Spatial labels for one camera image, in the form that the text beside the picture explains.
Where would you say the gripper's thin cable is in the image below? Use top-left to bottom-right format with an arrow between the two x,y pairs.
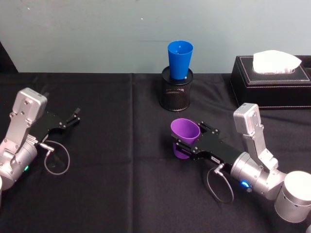
38,140 -> 71,175
207,163 -> 235,203

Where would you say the blue plastic cup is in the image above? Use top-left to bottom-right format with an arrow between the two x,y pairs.
167,41 -> 194,81

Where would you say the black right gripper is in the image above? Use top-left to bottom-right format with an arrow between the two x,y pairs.
175,120 -> 244,174

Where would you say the black leather tissue box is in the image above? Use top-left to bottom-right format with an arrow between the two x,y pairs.
230,55 -> 311,111

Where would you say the black mesh pen holder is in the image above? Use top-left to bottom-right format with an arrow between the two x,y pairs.
159,66 -> 194,112

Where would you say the pale wall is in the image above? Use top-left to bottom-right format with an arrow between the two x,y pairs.
0,0 -> 311,74

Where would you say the left gripper's thin cable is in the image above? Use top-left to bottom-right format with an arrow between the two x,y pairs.
38,140 -> 71,175

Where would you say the black table cloth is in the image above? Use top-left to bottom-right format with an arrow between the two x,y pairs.
0,72 -> 311,233

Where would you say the white tissue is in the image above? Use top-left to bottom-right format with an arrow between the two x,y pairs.
252,50 -> 303,74

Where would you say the right gripper's thin cable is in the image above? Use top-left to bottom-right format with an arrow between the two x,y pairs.
207,163 -> 235,203

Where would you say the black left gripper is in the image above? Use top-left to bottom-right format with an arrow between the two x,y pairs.
28,108 -> 82,142

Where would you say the purple plastic cup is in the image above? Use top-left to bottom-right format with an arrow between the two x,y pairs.
170,118 -> 201,161

